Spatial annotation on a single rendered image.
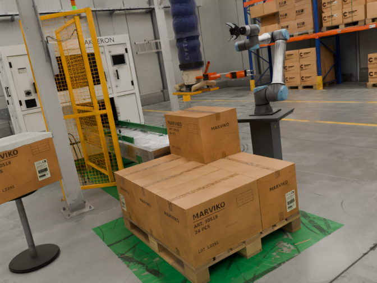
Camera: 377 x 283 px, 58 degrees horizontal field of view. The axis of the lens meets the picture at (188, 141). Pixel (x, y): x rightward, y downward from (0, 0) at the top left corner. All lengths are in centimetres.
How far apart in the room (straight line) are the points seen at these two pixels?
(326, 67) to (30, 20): 910
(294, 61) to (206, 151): 871
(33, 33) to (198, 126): 187
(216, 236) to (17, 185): 150
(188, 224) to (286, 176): 89
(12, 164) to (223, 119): 168
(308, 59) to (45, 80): 860
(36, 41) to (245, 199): 250
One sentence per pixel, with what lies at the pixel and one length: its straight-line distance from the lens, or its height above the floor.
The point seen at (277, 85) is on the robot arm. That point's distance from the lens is 348.
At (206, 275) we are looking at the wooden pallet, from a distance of 235.
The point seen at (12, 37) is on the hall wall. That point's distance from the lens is 1193.
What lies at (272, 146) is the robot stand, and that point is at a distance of 357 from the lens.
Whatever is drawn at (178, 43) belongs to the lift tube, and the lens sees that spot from 303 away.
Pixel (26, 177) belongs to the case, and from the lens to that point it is 284.
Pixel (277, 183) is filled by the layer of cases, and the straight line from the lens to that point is 256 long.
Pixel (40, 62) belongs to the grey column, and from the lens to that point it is 370.
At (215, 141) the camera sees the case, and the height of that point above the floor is 70.
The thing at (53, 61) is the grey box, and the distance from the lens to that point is 367.
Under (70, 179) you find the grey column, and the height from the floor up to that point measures 38.
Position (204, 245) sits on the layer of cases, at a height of 26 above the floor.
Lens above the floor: 140
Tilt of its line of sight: 13 degrees down
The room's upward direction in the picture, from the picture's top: 9 degrees counter-clockwise
